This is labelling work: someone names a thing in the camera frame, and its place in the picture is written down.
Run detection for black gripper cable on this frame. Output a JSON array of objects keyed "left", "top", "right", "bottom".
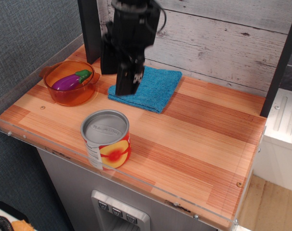
[{"left": 153, "top": 0, "right": 167, "bottom": 33}]

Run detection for blue folded towel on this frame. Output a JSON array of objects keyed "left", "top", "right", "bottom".
[{"left": 108, "top": 66, "right": 183, "bottom": 114}]

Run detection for peach food can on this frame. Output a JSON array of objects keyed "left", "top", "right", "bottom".
[{"left": 80, "top": 110, "right": 131, "bottom": 170}]

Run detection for dark right support post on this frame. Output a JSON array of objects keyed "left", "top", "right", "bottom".
[{"left": 260, "top": 24, "right": 292, "bottom": 118}]

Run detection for clear acrylic table guard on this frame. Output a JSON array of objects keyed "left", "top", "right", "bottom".
[{"left": 0, "top": 36, "right": 267, "bottom": 226}]

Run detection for dark support post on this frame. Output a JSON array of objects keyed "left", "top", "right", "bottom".
[
  {"left": 260, "top": 24, "right": 292, "bottom": 118},
  {"left": 77, "top": 0, "right": 101, "bottom": 64}
]

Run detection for orange transparent pot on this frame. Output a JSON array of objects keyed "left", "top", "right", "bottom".
[{"left": 39, "top": 61, "right": 100, "bottom": 106}]

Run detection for dark left support post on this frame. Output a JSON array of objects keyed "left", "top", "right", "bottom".
[{"left": 77, "top": 0, "right": 101, "bottom": 64}]

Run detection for purple toy eggplant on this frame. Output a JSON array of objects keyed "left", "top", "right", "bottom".
[{"left": 52, "top": 69, "right": 92, "bottom": 91}]

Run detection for silver dispenser panel with buttons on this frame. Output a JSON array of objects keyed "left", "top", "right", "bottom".
[{"left": 91, "top": 190, "right": 151, "bottom": 231}]

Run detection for white ridged appliance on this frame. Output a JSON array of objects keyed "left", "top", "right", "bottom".
[{"left": 253, "top": 89, "right": 292, "bottom": 190}]

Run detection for black and orange object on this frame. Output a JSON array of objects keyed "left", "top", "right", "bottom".
[{"left": 0, "top": 201, "right": 36, "bottom": 231}]

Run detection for grey toy fridge cabinet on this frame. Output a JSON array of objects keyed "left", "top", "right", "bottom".
[{"left": 36, "top": 147, "right": 224, "bottom": 231}]

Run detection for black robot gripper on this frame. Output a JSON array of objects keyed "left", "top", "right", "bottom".
[{"left": 100, "top": 0, "right": 160, "bottom": 96}]

